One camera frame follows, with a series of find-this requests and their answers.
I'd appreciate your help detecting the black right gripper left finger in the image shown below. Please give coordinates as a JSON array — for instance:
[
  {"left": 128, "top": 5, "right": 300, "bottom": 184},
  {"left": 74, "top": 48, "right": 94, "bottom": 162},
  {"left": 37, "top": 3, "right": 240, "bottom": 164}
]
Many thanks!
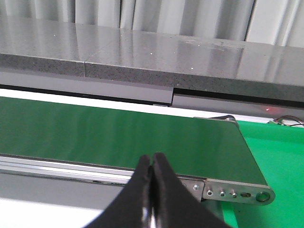
[{"left": 89, "top": 155, "right": 151, "bottom": 228}]

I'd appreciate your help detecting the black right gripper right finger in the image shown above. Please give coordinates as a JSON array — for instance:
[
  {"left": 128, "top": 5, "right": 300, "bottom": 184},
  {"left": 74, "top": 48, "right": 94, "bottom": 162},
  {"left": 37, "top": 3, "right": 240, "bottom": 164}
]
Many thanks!
[{"left": 152, "top": 152, "right": 229, "bottom": 228}]

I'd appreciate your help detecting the green conveyor belt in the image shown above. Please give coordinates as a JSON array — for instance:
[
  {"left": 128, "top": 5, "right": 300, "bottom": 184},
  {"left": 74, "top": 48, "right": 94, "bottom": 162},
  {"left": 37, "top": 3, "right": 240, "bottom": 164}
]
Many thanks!
[{"left": 0, "top": 97, "right": 266, "bottom": 185}]

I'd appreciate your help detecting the bright green mat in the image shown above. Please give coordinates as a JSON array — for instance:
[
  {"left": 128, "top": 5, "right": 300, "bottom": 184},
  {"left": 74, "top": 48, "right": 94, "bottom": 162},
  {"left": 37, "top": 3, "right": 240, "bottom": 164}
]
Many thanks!
[{"left": 221, "top": 121, "right": 304, "bottom": 228}]

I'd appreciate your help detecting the grey panel under countertop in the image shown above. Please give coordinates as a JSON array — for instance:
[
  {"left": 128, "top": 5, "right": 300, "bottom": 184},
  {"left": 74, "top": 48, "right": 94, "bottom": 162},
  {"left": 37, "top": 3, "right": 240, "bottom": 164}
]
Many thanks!
[{"left": 0, "top": 69, "right": 304, "bottom": 119}]

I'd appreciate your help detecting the grey stone countertop slab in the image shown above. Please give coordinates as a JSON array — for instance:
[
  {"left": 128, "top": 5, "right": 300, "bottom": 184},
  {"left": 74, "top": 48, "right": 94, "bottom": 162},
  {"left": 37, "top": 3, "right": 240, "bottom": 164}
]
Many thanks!
[{"left": 0, "top": 16, "right": 304, "bottom": 106}]

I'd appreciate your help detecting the grey curtain backdrop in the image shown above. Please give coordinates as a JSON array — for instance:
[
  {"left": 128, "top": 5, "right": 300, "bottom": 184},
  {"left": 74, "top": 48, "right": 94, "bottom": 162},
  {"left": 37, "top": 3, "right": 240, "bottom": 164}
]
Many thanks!
[{"left": 0, "top": 0, "right": 304, "bottom": 48}]

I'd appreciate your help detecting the aluminium conveyor frame rail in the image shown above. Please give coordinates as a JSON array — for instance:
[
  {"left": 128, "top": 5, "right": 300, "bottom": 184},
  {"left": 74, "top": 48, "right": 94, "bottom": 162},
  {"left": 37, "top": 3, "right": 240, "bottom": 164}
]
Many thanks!
[{"left": 0, "top": 115, "right": 276, "bottom": 208}]

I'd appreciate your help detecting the bundle of coloured wires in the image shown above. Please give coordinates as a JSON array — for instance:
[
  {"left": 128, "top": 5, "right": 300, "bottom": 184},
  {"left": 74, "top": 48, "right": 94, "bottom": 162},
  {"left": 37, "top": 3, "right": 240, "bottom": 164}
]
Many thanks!
[{"left": 268, "top": 115, "right": 304, "bottom": 127}]

